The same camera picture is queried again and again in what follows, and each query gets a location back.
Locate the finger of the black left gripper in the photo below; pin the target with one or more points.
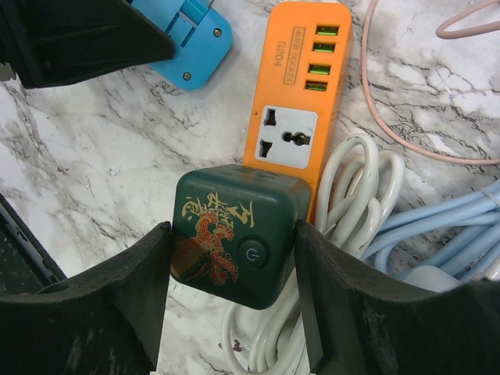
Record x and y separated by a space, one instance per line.
55 43

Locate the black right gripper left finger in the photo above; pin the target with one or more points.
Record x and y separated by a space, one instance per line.
106 320

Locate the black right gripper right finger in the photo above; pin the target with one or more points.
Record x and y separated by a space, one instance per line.
358 320

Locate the white green usb charger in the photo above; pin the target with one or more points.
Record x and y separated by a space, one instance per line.
432 278

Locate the dark green plug adapter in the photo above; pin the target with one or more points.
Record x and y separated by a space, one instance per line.
233 232

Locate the teal blue plug block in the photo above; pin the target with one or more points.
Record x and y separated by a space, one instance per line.
201 37

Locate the orange power strip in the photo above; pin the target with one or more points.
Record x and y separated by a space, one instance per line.
304 62

